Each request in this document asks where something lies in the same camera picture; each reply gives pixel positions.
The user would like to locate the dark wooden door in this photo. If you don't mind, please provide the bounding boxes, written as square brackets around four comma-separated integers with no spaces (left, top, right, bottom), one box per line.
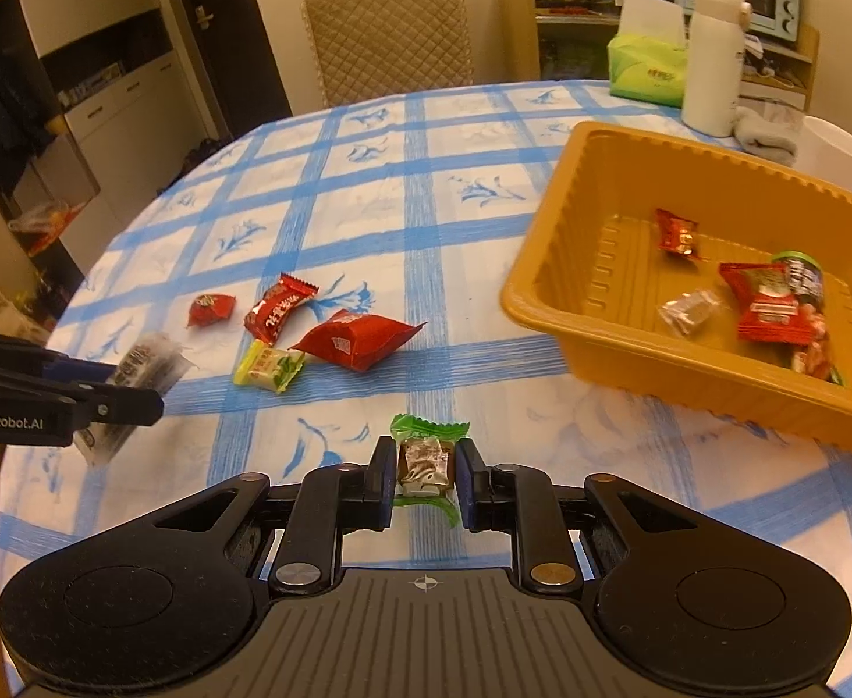
[145,0,292,143]

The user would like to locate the small red candy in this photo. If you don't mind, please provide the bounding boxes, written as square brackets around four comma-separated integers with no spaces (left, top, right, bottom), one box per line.
[186,293,239,330]

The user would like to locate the green tissue pack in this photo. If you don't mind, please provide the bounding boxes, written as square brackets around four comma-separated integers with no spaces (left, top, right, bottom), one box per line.
[606,0,691,109]

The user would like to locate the long green black snack packet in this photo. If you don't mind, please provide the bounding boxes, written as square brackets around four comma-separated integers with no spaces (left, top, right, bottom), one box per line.
[771,251,845,386]

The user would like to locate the red candy dark ends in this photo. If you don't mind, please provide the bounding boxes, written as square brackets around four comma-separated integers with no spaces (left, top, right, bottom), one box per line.
[653,208,705,263]

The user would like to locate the large red snack packet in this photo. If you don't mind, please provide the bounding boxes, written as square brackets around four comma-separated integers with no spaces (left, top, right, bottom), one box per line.
[287,309,428,373]

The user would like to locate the green brown candy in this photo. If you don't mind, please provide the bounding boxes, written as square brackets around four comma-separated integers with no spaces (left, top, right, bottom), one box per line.
[388,413,471,528]

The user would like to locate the grey cloth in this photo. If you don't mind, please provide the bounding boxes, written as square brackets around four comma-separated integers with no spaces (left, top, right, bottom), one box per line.
[733,105,805,167]

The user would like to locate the yellow green candy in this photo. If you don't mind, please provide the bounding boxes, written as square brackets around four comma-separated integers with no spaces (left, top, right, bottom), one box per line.
[233,338,307,394]

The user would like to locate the wooden shelf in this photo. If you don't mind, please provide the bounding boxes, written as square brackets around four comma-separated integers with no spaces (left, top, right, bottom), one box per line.
[497,0,820,113]

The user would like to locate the red candy white print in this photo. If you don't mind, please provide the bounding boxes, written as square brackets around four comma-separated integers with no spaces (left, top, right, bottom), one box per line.
[243,272,321,346]

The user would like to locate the orange plastic tray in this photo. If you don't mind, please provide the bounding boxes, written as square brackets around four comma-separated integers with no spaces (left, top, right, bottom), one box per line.
[500,120,852,459]

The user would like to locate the clear plastic bag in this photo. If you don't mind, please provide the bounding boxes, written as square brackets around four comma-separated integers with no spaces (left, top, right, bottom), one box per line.
[8,200,88,255]

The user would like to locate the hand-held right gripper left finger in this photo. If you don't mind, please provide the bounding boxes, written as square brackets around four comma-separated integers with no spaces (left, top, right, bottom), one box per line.
[131,437,398,595]

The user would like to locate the white cup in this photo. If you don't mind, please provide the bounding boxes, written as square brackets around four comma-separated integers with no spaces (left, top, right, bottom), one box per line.
[797,116,852,197]

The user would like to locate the white thermos bottle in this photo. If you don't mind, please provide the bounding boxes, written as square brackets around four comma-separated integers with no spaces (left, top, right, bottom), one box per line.
[680,0,754,138]

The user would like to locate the white cabinet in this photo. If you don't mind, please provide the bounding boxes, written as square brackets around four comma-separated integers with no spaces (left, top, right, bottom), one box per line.
[15,0,180,234]

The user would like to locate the square red snack packet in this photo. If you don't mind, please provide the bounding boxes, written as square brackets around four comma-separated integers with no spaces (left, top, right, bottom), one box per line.
[718,262,816,346]

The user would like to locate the clear brown candy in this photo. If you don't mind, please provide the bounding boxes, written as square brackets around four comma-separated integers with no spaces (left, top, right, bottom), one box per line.
[657,287,722,339]

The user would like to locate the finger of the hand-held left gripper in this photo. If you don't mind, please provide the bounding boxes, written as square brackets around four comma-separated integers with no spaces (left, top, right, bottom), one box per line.
[0,329,118,386]
[69,387,165,428]

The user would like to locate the quilted beige chair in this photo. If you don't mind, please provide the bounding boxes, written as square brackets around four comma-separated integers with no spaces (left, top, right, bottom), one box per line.
[302,0,474,109]

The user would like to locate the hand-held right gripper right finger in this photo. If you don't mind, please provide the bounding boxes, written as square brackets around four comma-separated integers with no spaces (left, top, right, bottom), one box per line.
[459,440,722,595]

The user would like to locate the clear dark snack packet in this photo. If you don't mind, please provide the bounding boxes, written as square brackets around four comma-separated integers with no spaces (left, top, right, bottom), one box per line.
[77,333,194,468]

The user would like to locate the blue checked tablecloth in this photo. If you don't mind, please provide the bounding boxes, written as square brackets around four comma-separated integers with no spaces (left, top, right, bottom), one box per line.
[0,79,852,698]

